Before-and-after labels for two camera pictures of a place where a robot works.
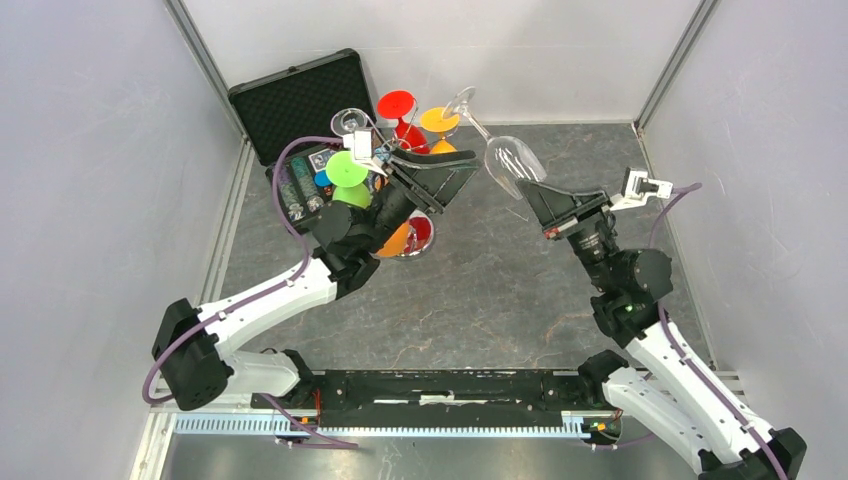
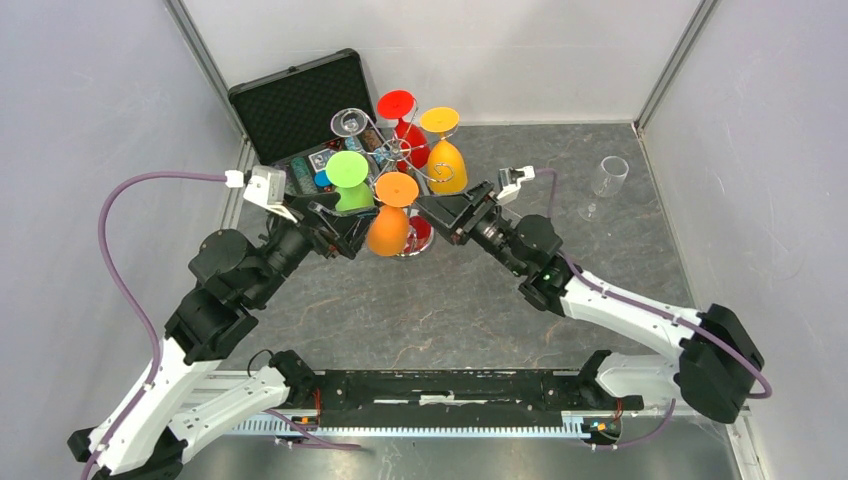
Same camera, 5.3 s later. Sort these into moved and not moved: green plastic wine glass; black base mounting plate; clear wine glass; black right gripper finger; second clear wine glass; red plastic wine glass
Moved: clear wine glass; black right gripper finger
Not moved: black base mounting plate; second clear wine glass; green plastic wine glass; red plastic wine glass
